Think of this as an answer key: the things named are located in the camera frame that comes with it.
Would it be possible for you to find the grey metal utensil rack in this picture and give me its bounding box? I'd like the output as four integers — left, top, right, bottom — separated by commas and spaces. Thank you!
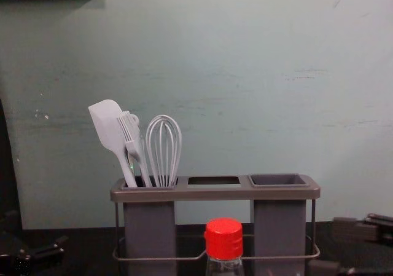
110, 173, 322, 263

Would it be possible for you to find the pale grey silicone whisk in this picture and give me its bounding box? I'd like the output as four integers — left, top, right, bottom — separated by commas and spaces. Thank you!
145, 114, 183, 187

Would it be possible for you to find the black table cloth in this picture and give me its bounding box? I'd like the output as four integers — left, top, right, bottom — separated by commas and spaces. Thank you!
0, 221, 393, 276

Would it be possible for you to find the pale grey utensil with loop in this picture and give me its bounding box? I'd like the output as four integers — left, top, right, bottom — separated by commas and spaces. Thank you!
128, 113, 154, 187

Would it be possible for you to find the pale grey silicone spatula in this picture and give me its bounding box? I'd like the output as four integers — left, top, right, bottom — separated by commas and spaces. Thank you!
88, 98, 139, 188

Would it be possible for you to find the clear bottle with red cap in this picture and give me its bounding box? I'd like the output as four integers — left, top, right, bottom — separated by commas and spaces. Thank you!
203, 217, 244, 276

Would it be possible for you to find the grey plastic rack bin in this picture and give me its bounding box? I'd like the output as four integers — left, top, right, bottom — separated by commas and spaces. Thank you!
122, 176, 178, 276
247, 173, 308, 276

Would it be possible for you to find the pale grey silicone brush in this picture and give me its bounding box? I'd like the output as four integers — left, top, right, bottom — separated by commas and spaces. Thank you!
116, 110, 142, 178

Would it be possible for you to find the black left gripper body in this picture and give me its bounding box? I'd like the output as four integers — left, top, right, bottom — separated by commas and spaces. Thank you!
0, 228, 31, 276

